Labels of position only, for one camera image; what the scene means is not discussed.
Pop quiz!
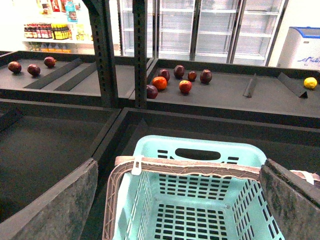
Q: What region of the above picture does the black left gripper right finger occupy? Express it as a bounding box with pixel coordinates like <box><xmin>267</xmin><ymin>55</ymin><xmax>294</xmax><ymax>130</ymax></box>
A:
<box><xmin>259</xmin><ymin>159</ymin><xmax>320</xmax><ymax>240</ymax></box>

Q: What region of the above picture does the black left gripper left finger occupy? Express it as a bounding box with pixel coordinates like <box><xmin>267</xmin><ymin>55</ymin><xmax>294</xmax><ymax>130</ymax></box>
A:
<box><xmin>0</xmin><ymin>158</ymin><xmax>98</xmax><ymax>240</ymax></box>

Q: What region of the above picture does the teal plastic shopping basket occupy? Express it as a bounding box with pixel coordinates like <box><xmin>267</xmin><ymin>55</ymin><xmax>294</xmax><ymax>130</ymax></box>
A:
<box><xmin>113</xmin><ymin>135</ymin><xmax>283</xmax><ymax>240</ymax></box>

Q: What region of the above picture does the red yellow apple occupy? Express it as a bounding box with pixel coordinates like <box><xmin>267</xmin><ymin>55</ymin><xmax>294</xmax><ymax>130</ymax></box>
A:
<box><xmin>179</xmin><ymin>80</ymin><xmax>193</xmax><ymax>94</ymax></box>

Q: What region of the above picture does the white zip tie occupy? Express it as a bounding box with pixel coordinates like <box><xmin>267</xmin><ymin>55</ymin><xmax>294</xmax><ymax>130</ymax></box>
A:
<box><xmin>131</xmin><ymin>155</ymin><xmax>144</xmax><ymax>176</ymax></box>
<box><xmin>301</xmin><ymin>171</ymin><xmax>315</xmax><ymax>185</ymax></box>

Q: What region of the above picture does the black shelf divider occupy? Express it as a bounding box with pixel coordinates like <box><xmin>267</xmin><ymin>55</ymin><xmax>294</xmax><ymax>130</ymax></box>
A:
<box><xmin>277</xmin><ymin>72</ymin><xmax>308</xmax><ymax>99</ymax></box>
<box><xmin>243</xmin><ymin>73</ymin><xmax>257</xmax><ymax>98</ymax></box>

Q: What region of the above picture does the yellow lemon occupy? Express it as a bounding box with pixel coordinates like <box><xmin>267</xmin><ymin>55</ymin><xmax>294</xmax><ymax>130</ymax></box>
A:
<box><xmin>303</xmin><ymin>77</ymin><xmax>318</xmax><ymax>89</ymax></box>

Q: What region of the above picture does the dark red fruit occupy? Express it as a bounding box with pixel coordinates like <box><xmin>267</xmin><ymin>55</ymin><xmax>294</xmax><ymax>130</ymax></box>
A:
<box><xmin>43</xmin><ymin>56</ymin><xmax>57</xmax><ymax>69</ymax></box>
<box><xmin>200</xmin><ymin>69</ymin><xmax>213</xmax><ymax>85</ymax></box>
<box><xmin>158</xmin><ymin>69</ymin><xmax>170</xmax><ymax>82</ymax></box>
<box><xmin>27</xmin><ymin>64</ymin><xmax>41</xmax><ymax>77</ymax></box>
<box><xmin>7</xmin><ymin>61</ymin><xmax>22</xmax><ymax>74</ymax></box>
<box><xmin>173</xmin><ymin>65</ymin><xmax>185</xmax><ymax>79</ymax></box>

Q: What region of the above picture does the white chest freezer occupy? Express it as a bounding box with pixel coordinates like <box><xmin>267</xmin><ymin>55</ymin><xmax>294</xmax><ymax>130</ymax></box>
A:
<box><xmin>277</xmin><ymin>26</ymin><xmax>320</xmax><ymax>70</ymax></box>

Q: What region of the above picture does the dark purple fruit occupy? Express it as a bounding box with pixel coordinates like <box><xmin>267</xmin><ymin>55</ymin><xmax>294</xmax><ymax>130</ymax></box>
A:
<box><xmin>146</xmin><ymin>84</ymin><xmax>158</xmax><ymax>99</ymax></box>

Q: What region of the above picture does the small red fruit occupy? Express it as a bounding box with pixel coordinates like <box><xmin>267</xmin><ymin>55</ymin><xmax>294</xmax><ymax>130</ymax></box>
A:
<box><xmin>187</xmin><ymin>71</ymin><xmax>197</xmax><ymax>82</ymax></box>

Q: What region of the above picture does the orange fruit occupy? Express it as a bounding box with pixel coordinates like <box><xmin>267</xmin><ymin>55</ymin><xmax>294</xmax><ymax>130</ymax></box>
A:
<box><xmin>151</xmin><ymin>76</ymin><xmax>167</xmax><ymax>91</ymax></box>

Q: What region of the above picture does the glass door refrigerator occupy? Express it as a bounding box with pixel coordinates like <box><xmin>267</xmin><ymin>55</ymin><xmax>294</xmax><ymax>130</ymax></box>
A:
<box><xmin>117</xmin><ymin>0</ymin><xmax>290</xmax><ymax>67</ymax></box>

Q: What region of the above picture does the yellow label bottles row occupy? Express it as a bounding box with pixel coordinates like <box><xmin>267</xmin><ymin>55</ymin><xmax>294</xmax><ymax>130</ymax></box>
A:
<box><xmin>51</xmin><ymin>23</ymin><xmax>72</xmax><ymax>40</ymax></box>

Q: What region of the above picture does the dark sauce bottles row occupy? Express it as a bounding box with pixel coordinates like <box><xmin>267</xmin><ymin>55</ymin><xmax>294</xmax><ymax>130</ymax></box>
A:
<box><xmin>23</xmin><ymin>23</ymin><xmax>53</xmax><ymax>39</ymax></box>

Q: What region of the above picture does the white grocery shelf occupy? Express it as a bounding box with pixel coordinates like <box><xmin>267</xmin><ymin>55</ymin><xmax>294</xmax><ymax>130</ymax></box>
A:
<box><xmin>16</xmin><ymin>0</ymin><xmax>95</xmax><ymax>55</ymax></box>

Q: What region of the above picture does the black perforated upright post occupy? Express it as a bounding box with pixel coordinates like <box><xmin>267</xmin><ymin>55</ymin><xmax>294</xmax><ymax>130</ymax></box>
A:
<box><xmin>83</xmin><ymin>0</ymin><xmax>119</xmax><ymax>108</ymax></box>
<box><xmin>132</xmin><ymin>0</ymin><xmax>148</xmax><ymax>109</ymax></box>

